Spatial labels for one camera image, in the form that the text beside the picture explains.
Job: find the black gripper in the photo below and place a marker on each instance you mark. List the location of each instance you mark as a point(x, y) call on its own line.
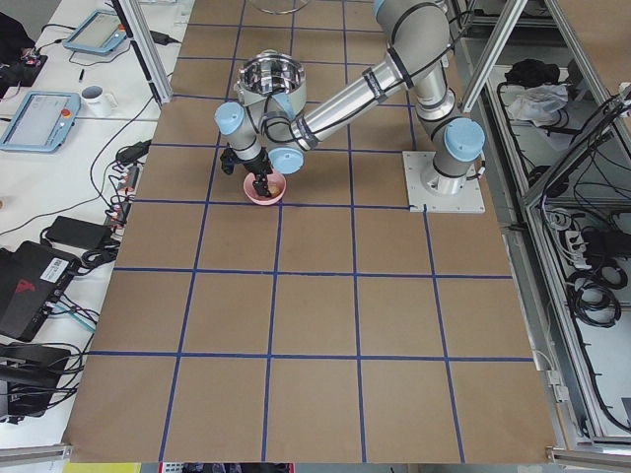
point(257, 165)

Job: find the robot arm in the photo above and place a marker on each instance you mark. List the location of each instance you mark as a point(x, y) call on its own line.
point(267, 128)

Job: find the pale green steel pot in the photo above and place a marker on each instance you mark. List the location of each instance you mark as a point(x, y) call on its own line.
point(273, 76)

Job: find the white mug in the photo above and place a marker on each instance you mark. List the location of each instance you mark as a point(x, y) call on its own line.
point(100, 102)

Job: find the black power adapter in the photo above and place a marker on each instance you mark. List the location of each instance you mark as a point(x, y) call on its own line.
point(76, 233)

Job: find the far blue teach pendant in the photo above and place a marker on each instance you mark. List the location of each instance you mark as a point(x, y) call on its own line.
point(100, 34)

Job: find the blue teach pendant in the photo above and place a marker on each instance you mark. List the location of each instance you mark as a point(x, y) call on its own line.
point(100, 34)
point(41, 123)

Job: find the near blue teach pendant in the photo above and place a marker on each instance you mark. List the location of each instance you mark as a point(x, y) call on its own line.
point(41, 123)

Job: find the black red computer box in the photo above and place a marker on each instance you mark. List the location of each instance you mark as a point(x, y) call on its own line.
point(33, 278)

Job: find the black cloth heap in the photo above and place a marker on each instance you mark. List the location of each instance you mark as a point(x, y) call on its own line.
point(531, 73)

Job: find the white crumpled cloth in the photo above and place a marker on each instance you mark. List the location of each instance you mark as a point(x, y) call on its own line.
point(541, 105)

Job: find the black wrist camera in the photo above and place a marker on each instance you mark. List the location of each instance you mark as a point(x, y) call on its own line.
point(229, 160)

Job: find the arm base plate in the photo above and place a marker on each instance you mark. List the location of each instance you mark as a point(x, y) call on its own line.
point(430, 192)

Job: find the aluminium frame post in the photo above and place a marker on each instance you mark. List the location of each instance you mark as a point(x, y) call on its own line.
point(138, 32)

